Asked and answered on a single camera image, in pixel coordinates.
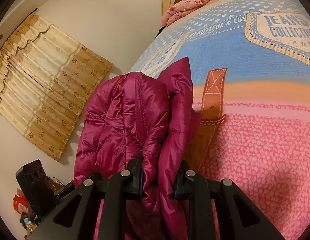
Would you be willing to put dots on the black speaker box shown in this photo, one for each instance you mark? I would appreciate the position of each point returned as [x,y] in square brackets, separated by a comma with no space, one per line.
[36,188]

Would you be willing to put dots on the beige patterned side curtain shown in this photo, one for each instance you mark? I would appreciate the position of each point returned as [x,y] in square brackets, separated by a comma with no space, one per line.
[46,78]

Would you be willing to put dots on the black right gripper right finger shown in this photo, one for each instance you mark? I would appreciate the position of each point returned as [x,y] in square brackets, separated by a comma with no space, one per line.
[219,209]

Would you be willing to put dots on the magenta puffer jacket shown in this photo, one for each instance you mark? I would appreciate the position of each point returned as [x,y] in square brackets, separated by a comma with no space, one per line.
[132,115]

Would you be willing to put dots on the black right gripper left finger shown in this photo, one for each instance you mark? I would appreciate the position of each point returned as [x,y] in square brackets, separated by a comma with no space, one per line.
[95,205]

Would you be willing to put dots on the folded pink floral cloth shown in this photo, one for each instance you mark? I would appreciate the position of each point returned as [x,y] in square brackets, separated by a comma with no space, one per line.
[180,10]

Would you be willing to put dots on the blue pink jeans-print blanket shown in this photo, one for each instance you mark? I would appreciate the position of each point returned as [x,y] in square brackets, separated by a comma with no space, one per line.
[250,67]

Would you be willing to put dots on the red packaging clutter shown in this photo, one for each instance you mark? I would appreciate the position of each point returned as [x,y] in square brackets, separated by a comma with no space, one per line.
[27,215]

